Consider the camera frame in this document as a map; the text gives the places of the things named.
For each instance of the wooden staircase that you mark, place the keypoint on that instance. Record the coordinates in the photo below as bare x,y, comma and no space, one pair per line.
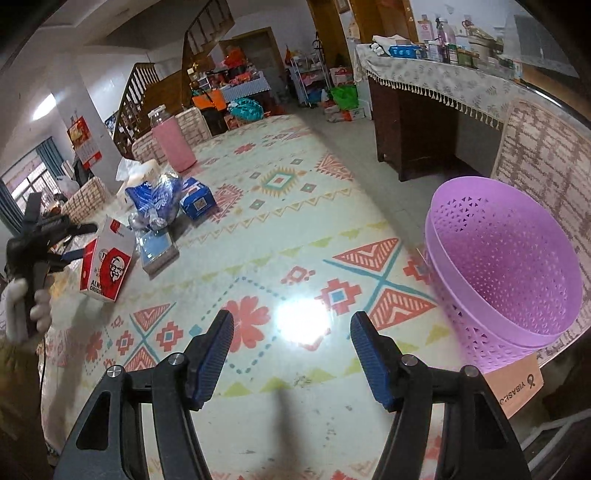
138,87

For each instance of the tasselled leaf print cloth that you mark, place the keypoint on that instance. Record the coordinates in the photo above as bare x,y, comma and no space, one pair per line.
443,81

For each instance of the red wall calendar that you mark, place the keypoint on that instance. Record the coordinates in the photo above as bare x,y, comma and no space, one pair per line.
84,141

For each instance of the white red paper food box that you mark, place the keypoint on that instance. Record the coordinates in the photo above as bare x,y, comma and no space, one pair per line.
108,267

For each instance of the teal bundle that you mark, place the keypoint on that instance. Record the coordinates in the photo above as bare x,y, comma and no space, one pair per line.
244,110

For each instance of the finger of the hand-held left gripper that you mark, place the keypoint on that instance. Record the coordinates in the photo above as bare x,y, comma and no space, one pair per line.
69,255
76,227

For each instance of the pink bottle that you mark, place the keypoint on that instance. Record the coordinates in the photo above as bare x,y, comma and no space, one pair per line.
173,143

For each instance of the patterned table cover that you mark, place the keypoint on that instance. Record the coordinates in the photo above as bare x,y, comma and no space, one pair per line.
300,221

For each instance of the blue white toothpaste box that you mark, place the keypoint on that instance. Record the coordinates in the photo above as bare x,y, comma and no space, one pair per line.
198,203

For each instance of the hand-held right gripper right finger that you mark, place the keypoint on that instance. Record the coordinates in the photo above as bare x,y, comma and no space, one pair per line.
369,364

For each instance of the dark wooden sideboard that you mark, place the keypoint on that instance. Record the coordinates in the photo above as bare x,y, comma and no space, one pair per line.
415,134

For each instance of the person's left forearm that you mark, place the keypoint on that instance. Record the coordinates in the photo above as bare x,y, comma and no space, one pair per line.
18,397

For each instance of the blue curtain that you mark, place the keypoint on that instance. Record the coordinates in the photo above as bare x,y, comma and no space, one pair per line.
50,157

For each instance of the blue torn wrapper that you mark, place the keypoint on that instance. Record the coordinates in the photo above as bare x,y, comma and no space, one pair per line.
154,198

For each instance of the white tissue box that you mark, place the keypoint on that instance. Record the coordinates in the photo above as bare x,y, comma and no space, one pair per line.
143,173

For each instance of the white cloth gloves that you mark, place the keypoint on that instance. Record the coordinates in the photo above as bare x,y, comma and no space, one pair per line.
381,45

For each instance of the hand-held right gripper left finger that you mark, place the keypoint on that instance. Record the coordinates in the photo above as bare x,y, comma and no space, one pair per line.
212,357

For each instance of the green bag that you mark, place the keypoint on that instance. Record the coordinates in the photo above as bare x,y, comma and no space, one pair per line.
345,97

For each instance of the light blue flat box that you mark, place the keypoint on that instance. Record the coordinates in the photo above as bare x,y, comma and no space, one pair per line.
157,251

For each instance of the purple plastic basket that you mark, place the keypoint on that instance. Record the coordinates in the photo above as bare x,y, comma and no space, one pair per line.
508,258

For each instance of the brown patterned chair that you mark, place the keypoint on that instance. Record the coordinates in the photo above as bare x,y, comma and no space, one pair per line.
549,152
196,127
85,198
145,147

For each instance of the white shelf rack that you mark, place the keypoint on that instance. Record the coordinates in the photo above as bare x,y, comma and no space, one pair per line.
310,78

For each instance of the blue checked cloth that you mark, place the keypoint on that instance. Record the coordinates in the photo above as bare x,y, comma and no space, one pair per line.
247,87

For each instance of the window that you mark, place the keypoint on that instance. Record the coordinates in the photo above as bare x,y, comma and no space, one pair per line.
23,182

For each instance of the wooden door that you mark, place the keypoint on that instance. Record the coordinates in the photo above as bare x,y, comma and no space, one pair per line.
258,50

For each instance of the person's left hand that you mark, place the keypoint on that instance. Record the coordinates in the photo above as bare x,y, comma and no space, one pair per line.
16,309

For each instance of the tan cardboard box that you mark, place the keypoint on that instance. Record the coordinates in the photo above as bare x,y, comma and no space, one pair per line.
519,390

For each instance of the row of bottles and jars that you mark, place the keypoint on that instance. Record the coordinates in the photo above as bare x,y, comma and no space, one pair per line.
461,48

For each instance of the blue flat packet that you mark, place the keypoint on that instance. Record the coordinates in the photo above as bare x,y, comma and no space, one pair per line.
406,50

